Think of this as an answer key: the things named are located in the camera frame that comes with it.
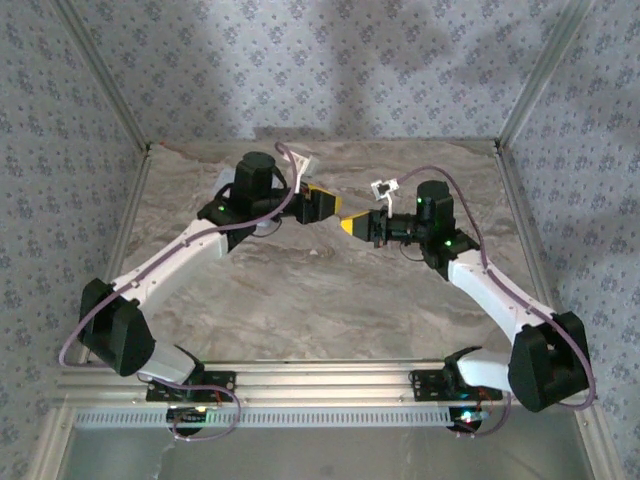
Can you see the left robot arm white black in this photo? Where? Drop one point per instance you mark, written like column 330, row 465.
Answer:
column 165, row 265

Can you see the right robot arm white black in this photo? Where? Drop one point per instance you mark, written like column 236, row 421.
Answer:
column 492, row 295

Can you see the grey metal lower panel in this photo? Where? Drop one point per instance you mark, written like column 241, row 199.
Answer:
column 325, row 455

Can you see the aluminium table side rail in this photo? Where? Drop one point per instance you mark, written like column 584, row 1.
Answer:
column 525, row 235
column 125, row 240

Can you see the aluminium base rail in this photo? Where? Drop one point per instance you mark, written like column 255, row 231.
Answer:
column 320, row 382

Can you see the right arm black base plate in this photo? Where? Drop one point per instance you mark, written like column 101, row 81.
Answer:
column 427, row 385

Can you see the aluminium frame post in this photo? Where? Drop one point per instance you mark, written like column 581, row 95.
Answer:
column 540, row 75
column 102, row 80

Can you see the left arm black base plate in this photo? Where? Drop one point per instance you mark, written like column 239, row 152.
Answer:
column 220, row 387

